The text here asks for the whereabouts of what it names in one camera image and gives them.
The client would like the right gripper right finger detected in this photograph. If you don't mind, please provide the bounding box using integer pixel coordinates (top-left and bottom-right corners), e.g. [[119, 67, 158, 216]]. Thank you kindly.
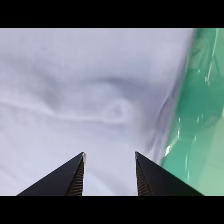
[[134, 151, 205, 197]]

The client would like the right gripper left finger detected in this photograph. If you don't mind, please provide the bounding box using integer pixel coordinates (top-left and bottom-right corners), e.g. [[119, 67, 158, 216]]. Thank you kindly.
[[17, 151, 86, 197]]

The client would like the white shirt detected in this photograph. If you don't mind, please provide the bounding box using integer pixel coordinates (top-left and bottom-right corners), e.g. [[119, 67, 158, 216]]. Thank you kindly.
[[0, 27, 196, 197]]

